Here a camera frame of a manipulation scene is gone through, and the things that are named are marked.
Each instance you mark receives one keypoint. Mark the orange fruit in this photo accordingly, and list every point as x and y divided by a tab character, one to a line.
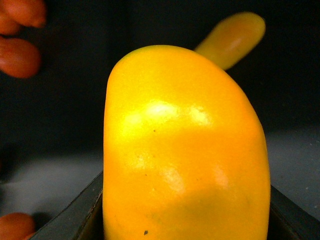
17	226
17	13
19	58

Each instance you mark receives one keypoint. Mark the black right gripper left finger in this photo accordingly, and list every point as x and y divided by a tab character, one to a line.
82	219

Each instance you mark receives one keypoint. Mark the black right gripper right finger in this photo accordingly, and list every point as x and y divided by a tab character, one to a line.
287	221

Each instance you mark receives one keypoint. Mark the yellow mango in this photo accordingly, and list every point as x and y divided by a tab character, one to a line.
232	39
185	154

